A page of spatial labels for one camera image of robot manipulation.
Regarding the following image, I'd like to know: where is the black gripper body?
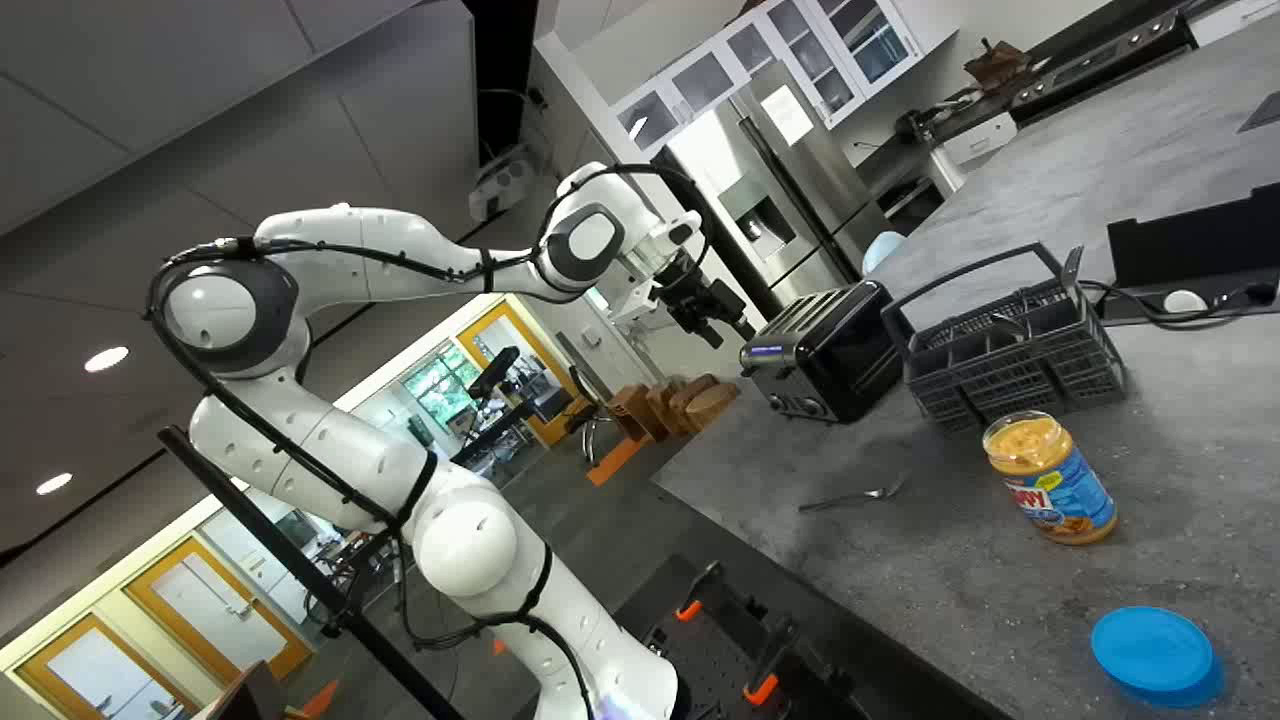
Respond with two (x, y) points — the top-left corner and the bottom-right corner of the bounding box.
(651, 252), (719, 336)

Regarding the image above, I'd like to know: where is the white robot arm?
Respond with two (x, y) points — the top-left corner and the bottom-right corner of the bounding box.
(150, 159), (744, 720)

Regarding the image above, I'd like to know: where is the dark grey cutlery holder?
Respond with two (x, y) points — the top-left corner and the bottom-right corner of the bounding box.
(880, 244), (1129, 426)

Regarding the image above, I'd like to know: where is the black chrome four-slot toaster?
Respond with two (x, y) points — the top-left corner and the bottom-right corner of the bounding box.
(740, 278), (905, 422)

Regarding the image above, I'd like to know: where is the stainless steel refrigerator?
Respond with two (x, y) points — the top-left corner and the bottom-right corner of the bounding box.
(674, 70), (886, 305)

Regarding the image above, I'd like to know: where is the black orange clamp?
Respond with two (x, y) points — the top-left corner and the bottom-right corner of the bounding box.
(744, 625), (795, 707)
(674, 558), (723, 625)

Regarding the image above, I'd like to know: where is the black box on counter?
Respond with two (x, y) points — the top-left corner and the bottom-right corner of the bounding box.
(1108, 185), (1280, 309)

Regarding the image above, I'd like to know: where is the blue plastic jar lid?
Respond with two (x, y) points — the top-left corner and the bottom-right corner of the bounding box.
(1090, 604), (1226, 707)

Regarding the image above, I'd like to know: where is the white glass-door wall cabinet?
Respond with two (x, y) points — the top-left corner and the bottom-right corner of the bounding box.
(612, 0), (923, 153)

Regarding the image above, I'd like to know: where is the black camera pole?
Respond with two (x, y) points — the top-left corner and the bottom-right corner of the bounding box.
(160, 426), (465, 720)

